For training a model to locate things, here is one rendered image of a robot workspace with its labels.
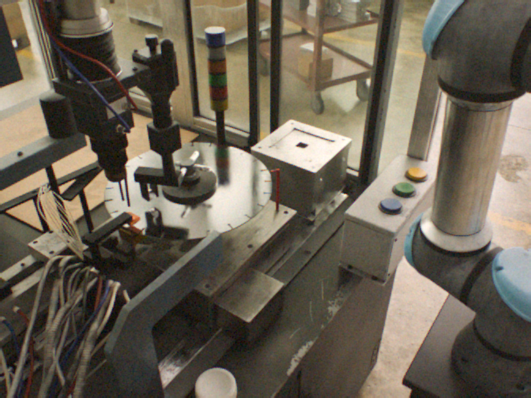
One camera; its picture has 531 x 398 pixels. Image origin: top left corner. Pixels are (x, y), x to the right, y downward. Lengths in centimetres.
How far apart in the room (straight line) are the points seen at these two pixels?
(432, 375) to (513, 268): 25
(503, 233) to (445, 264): 170
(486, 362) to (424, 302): 121
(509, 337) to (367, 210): 35
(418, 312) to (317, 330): 113
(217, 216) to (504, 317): 50
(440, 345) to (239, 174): 51
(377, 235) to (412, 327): 105
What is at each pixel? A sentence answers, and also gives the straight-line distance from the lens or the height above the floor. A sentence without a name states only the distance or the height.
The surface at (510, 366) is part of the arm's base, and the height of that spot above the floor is 82.
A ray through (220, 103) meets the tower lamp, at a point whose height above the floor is 99.
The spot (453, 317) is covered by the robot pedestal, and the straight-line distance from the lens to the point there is 110.
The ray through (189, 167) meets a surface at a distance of 99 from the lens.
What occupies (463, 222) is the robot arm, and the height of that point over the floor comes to 103.
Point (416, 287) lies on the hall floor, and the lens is 220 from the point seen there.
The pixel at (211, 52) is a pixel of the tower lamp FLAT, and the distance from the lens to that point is 120.
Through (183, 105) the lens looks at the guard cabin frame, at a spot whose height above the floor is 82.
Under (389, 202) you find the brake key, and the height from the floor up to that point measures 91.
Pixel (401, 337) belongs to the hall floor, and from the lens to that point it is 201.
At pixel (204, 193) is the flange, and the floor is 96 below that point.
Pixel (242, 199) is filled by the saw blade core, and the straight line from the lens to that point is 98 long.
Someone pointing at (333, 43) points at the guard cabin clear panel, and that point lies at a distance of 126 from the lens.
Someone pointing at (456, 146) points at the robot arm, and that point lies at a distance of 77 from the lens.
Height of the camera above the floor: 154
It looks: 37 degrees down
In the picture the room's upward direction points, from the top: straight up
